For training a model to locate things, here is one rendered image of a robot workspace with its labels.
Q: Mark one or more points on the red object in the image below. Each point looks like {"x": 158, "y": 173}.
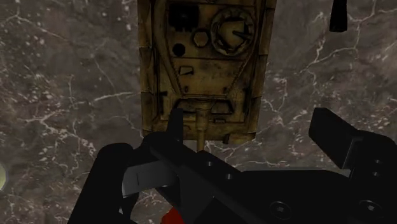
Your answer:
{"x": 172, "y": 217}

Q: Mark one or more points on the pale round object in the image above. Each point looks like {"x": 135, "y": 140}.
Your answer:
{"x": 2, "y": 176}

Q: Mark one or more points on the black slim object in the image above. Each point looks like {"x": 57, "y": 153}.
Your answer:
{"x": 338, "y": 17}

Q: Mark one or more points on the yellow-brown toy tank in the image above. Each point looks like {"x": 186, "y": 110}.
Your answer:
{"x": 204, "y": 74}

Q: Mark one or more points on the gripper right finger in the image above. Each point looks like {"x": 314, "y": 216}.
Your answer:
{"x": 372, "y": 173}

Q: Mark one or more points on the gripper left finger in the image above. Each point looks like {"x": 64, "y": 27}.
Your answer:
{"x": 192, "y": 167}

